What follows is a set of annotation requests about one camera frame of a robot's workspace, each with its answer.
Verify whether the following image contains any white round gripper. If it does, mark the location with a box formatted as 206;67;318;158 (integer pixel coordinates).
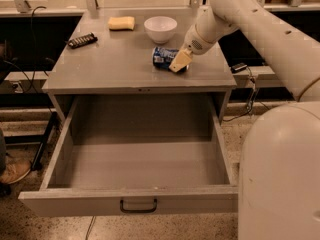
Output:
169;24;221;72

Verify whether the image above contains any blue pepsi can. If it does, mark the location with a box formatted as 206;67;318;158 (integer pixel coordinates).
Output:
152;47;179;71

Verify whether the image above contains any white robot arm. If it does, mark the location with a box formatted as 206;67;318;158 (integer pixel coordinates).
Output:
170;0;320;240

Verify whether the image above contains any grey cabinet counter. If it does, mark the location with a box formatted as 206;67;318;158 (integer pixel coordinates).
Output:
43;7;236;118

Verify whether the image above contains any grey open top drawer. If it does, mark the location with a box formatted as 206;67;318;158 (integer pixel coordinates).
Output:
19;94;237;217

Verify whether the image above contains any white ceramic bowl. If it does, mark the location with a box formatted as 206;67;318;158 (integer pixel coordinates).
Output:
144;16;177;44

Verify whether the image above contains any small black device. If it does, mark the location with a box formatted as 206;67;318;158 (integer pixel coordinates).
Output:
231;63;247;74

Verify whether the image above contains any yellow sponge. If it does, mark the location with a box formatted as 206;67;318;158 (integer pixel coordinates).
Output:
108;16;135;30

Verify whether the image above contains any dark snack bar packet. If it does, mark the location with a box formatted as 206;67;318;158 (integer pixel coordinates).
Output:
67;33;98;49

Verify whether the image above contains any black table leg left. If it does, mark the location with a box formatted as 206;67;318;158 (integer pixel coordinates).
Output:
31;112;57;171

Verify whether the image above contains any brown shoe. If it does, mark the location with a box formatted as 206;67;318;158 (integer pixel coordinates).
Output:
0;160;31;184

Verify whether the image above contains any black cable right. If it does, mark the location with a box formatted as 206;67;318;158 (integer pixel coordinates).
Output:
222;67;271;123

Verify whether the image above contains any black cable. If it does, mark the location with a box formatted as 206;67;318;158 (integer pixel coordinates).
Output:
0;6;56;95
222;67;271;123

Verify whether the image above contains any black cable left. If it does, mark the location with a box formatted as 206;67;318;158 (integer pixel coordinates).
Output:
0;6;56;95

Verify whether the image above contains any black drawer handle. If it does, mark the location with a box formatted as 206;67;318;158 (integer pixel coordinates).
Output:
119;199;158;214

